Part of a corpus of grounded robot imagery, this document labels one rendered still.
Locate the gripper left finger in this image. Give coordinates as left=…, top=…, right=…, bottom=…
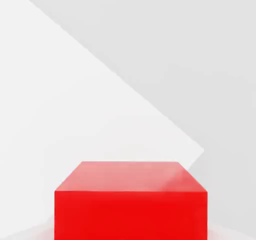
left=7, top=214, right=55, bottom=240

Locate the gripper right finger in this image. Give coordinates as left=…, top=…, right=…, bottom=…
left=207, top=229, right=250, bottom=240

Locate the small red cube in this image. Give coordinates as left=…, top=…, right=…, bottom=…
left=54, top=161, right=208, bottom=240

